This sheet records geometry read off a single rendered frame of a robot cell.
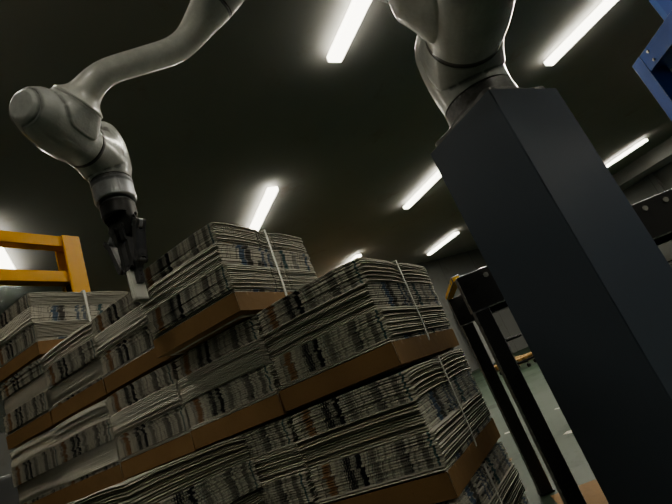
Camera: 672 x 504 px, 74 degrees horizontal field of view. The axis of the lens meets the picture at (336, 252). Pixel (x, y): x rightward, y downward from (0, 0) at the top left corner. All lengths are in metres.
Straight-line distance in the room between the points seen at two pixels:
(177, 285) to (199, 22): 0.63
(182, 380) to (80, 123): 0.62
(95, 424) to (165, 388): 0.32
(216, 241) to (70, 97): 0.40
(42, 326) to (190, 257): 0.80
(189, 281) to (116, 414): 0.48
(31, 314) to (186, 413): 0.78
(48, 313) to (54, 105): 0.96
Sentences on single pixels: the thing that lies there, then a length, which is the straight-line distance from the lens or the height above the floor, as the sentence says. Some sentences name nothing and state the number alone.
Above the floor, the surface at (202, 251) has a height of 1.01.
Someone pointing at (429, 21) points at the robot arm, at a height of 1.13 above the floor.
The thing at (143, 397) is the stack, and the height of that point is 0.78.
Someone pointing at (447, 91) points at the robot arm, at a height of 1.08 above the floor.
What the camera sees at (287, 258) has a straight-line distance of 1.24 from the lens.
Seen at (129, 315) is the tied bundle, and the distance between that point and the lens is 1.36.
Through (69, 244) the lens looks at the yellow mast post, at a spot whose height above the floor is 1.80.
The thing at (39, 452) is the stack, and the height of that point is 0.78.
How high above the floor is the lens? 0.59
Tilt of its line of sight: 17 degrees up
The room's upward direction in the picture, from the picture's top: 22 degrees counter-clockwise
